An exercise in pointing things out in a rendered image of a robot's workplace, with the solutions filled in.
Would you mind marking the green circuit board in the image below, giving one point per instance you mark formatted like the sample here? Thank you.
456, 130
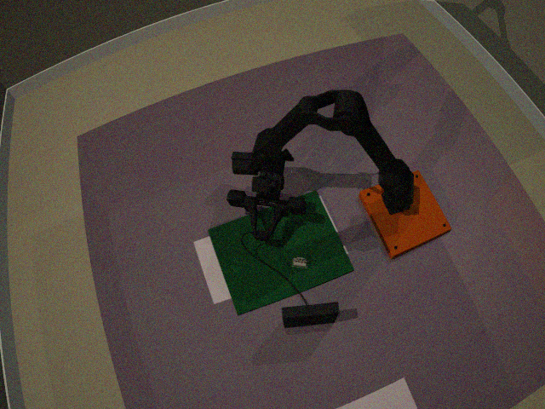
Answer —
304, 249

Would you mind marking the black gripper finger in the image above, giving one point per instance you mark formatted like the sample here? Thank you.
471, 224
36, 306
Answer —
253, 214
277, 215

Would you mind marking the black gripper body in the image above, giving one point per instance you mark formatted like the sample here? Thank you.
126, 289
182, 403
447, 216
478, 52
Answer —
297, 206

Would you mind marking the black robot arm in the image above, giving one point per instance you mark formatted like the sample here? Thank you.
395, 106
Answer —
352, 118

